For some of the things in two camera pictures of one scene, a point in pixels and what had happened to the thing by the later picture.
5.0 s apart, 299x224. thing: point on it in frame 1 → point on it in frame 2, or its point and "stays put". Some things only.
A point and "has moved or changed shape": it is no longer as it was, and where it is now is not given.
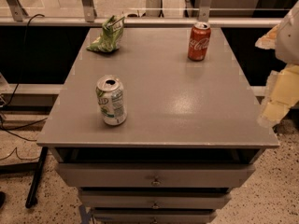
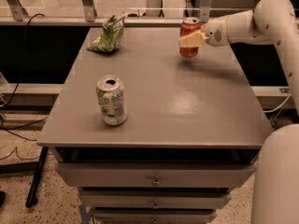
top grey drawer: (154, 175) stays put
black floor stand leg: (33, 194) stays put
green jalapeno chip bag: (109, 38) stays put
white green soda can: (111, 99) stays put
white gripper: (288, 41) → (215, 32)
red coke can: (199, 41) has moved or changed shape
